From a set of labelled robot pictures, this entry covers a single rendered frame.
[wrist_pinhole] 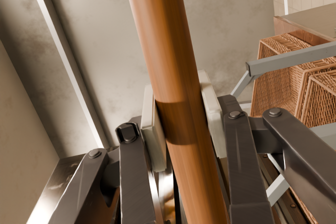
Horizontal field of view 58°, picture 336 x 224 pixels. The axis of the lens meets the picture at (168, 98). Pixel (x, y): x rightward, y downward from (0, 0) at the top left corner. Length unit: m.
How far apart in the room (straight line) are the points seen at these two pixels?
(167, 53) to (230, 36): 3.57
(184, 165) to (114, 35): 3.48
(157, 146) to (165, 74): 0.04
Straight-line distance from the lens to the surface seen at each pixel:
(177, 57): 0.17
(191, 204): 0.23
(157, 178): 1.38
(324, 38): 1.43
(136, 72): 3.77
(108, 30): 3.66
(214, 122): 0.16
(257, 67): 1.09
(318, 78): 1.18
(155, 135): 0.16
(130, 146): 0.15
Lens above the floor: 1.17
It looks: 4 degrees up
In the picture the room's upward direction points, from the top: 103 degrees counter-clockwise
